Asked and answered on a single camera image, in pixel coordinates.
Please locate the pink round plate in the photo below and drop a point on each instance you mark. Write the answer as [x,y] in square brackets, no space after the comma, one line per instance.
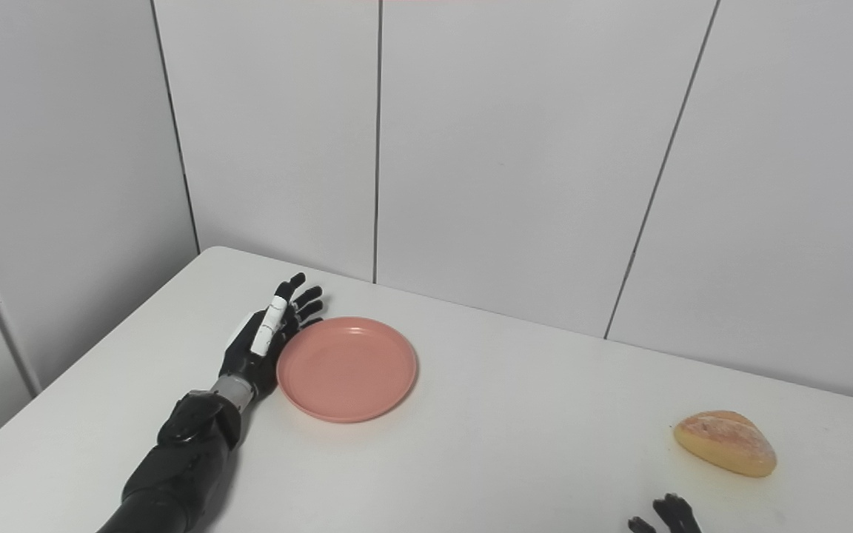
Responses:
[346,370]

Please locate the black and white right hand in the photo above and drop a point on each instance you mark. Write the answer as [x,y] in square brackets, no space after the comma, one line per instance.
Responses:
[674,514]

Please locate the golden crusty bread roll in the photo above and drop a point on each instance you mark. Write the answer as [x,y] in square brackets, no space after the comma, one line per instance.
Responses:
[726,443]

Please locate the black and white left hand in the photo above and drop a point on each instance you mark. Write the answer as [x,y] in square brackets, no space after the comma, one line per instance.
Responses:
[249,359]

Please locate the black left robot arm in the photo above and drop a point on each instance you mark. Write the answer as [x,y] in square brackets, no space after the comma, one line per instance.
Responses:
[182,466]

